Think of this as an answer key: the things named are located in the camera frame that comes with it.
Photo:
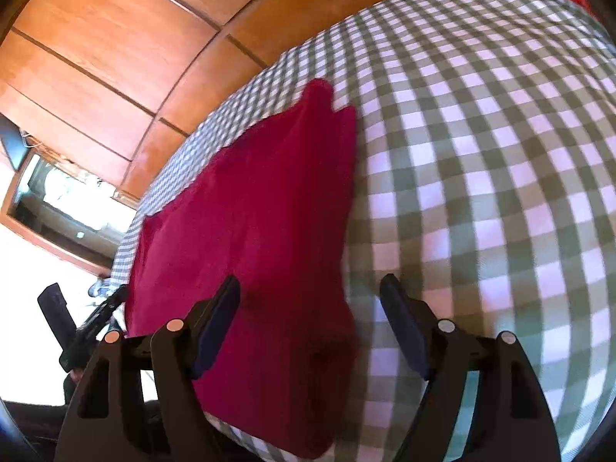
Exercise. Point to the wooden wardrobe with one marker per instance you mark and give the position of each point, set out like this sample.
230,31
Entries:
120,33

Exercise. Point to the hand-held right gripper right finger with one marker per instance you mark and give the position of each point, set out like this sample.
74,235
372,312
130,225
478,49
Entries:
406,332

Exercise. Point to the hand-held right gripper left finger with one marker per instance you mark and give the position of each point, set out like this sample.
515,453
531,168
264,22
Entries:
216,327

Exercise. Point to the green checked bedsheet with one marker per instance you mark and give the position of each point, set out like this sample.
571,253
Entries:
481,154

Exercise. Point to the wooden framed window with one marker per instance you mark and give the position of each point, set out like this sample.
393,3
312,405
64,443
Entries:
48,187

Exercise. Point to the black flat object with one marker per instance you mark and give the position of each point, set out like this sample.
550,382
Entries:
12,147

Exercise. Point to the red garment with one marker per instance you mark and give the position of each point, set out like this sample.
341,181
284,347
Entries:
269,202

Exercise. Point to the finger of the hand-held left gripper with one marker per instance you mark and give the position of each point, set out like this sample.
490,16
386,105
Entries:
55,313
103,313

